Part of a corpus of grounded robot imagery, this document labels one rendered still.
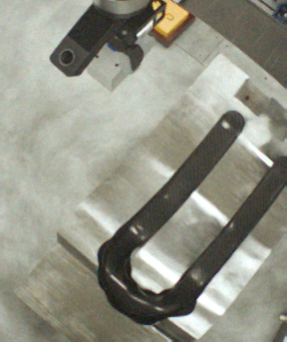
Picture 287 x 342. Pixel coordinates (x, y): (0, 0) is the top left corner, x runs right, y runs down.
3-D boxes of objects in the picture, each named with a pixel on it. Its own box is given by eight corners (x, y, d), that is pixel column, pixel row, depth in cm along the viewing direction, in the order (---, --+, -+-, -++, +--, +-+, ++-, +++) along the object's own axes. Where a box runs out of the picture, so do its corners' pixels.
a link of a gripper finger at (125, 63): (166, 60, 98) (157, 27, 89) (139, 89, 96) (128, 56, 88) (149, 50, 99) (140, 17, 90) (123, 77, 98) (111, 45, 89)
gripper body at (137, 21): (165, 21, 90) (171, -16, 78) (124, 62, 88) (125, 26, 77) (124, -8, 91) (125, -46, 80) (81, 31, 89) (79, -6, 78)
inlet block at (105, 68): (143, 17, 104) (145, 3, 99) (168, 34, 103) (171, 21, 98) (86, 73, 101) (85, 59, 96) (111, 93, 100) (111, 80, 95)
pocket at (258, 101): (244, 83, 107) (248, 75, 103) (269, 105, 106) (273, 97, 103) (229, 103, 106) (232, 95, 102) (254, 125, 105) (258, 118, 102)
